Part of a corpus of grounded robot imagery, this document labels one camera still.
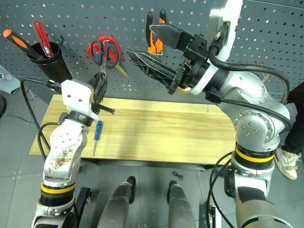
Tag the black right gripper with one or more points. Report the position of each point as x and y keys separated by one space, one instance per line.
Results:
x=197 y=54

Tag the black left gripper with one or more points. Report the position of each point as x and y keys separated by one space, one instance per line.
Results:
x=96 y=104

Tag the red and black scissors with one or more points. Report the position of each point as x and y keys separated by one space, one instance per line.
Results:
x=105 y=51

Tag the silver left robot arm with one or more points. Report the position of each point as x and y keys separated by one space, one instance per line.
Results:
x=63 y=142

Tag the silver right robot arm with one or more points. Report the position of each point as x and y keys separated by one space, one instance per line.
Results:
x=254 y=128

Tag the metal pegboard hook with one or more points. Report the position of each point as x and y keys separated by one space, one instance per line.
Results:
x=160 y=52

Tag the black pegboard hook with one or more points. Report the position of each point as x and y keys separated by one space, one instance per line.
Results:
x=62 y=39

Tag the grey perforated pegboard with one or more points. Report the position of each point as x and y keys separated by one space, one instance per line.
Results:
x=78 y=19

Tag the orange and black pliers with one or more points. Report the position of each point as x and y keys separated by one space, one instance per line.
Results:
x=150 y=35

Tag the black tool holder cup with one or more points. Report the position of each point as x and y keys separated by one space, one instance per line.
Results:
x=53 y=65

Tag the orange and black screwdriver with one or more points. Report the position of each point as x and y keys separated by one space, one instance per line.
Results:
x=17 y=42

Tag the dark rounded robot leg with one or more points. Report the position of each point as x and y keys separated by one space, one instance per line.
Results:
x=117 y=204
x=180 y=204

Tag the dark trouser leg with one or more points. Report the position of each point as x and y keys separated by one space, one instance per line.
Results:
x=294 y=118

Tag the white sneaker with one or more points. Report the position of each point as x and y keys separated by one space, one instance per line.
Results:
x=288 y=161

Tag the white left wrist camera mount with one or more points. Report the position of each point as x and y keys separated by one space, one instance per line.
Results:
x=76 y=95

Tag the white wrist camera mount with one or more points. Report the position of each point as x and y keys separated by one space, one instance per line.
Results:
x=76 y=95
x=228 y=23

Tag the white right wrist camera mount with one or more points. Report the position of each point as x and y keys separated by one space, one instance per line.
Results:
x=228 y=23

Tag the black table frame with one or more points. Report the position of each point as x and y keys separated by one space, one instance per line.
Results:
x=142 y=164

